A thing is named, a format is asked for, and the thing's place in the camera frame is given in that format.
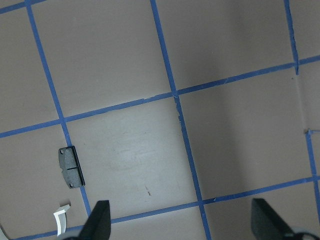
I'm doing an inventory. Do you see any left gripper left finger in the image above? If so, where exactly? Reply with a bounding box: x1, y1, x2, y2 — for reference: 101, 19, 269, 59
77, 200, 111, 240

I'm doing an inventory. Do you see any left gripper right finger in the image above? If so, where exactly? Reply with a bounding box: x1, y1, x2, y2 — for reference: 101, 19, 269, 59
251, 198, 300, 240

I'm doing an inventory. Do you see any white curved plastic piece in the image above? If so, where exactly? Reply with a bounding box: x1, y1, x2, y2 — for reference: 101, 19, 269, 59
53, 204, 71, 237

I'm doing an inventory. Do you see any black brake pad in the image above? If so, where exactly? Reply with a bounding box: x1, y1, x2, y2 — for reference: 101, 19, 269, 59
58, 145, 85, 189

